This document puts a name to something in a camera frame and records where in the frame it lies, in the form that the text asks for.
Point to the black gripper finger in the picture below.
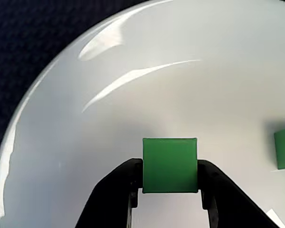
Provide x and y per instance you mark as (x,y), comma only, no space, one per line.
(109,197)
(232,204)

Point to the white round plate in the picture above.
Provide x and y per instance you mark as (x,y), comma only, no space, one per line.
(180,95)

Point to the blue woven table cloth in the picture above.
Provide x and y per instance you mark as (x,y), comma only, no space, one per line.
(14,35)

